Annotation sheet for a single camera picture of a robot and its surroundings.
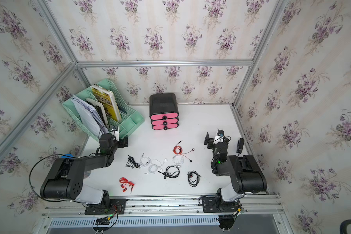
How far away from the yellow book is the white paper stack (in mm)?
109

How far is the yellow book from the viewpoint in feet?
3.04

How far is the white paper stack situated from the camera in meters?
0.81
